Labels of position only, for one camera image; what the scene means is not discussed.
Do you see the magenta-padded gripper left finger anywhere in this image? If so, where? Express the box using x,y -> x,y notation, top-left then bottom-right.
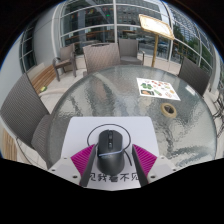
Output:
48,143 -> 99,188

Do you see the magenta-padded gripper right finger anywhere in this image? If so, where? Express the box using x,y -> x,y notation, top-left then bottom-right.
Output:
131,143 -> 178,186

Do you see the black wired computer mouse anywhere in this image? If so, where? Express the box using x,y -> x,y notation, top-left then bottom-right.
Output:
87,123 -> 133,172

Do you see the white printed mouse pad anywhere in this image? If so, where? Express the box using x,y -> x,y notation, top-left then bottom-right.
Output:
60,115 -> 160,192

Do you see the colourful picture menu card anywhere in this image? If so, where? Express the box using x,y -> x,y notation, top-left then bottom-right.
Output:
136,77 -> 181,102

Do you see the gold framed menu stand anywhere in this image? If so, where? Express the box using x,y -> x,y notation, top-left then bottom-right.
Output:
138,13 -> 175,69

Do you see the round brass table centre ring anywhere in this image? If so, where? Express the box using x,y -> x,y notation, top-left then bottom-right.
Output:
160,102 -> 178,119

